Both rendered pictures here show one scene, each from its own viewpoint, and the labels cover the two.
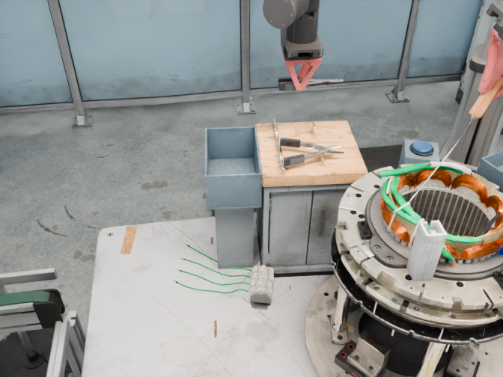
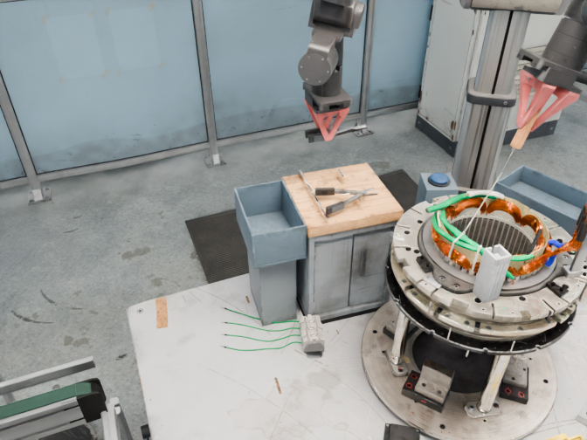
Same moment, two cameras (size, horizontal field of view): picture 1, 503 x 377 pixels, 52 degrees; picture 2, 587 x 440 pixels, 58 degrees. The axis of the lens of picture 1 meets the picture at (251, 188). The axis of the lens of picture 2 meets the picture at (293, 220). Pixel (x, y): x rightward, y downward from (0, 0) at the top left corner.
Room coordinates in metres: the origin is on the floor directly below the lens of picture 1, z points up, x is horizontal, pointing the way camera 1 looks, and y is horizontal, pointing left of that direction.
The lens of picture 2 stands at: (-0.02, 0.18, 1.70)
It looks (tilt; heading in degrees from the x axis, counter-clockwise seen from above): 38 degrees down; 347
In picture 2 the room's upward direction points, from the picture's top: 1 degrees counter-clockwise
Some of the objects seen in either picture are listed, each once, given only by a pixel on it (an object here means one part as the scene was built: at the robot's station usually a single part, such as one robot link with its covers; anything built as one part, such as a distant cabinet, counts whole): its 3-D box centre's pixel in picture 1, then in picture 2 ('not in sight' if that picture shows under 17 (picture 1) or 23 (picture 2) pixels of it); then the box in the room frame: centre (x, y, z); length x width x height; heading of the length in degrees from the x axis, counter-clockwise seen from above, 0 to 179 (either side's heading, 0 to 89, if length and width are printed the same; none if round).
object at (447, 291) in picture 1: (439, 225); (486, 249); (0.59, -0.30, 1.09); 0.32 x 0.32 x 0.01
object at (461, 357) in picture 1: (462, 363); (515, 371); (0.51, -0.38, 0.83); 0.05 x 0.04 x 0.02; 147
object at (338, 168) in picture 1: (308, 151); (340, 197); (0.85, -0.11, 1.05); 0.20 x 0.19 x 0.02; 94
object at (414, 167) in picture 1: (420, 169); (460, 200); (0.66, -0.27, 1.15); 0.15 x 0.04 x 0.02; 93
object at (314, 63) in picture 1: (300, 64); (326, 115); (0.89, -0.09, 1.22); 0.07 x 0.07 x 0.09; 5
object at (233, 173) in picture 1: (233, 203); (271, 258); (0.84, 0.04, 0.92); 0.17 x 0.11 x 0.28; 4
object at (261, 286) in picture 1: (262, 284); (311, 333); (0.72, -0.02, 0.80); 0.10 x 0.05 x 0.04; 173
